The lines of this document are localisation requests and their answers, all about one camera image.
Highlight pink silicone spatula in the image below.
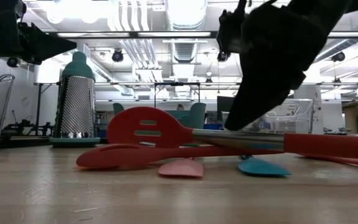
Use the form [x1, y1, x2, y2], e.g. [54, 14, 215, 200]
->
[157, 157, 204, 179]

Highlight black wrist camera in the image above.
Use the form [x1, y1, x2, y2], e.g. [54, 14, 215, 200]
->
[216, 0, 248, 54]
[0, 0, 27, 19]

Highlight background black robot arms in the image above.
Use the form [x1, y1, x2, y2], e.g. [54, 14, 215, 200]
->
[1, 119, 55, 138]

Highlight white pillar with signs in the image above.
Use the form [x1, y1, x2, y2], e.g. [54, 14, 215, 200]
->
[293, 85, 323, 135]

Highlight blue crate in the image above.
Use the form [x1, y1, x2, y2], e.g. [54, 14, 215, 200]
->
[203, 123, 224, 131]

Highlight red slotted spoon steel handle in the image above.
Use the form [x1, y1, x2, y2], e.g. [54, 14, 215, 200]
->
[106, 106, 358, 161]

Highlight blue silicone spatula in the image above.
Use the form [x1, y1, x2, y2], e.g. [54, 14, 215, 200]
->
[237, 155, 293, 177]

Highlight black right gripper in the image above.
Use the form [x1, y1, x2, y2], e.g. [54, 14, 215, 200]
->
[224, 0, 351, 131]

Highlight teal plastic bin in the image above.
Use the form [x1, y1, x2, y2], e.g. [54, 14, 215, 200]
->
[112, 102, 207, 147]

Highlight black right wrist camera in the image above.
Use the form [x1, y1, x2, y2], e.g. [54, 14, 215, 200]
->
[216, 0, 248, 54]

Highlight black monitor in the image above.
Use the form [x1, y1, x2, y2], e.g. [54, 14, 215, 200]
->
[216, 95, 237, 121]

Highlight red silicone slotted turner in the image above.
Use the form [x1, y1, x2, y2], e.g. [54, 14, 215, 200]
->
[75, 143, 284, 170]

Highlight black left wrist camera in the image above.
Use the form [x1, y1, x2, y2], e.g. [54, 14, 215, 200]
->
[0, 0, 27, 19]

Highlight black metal stand frame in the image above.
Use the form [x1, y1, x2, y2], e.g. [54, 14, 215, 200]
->
[153, 82, 201, 108]

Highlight steel box grater teal handle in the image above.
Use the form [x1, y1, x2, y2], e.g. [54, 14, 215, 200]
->
[48, 51, 101, 149]

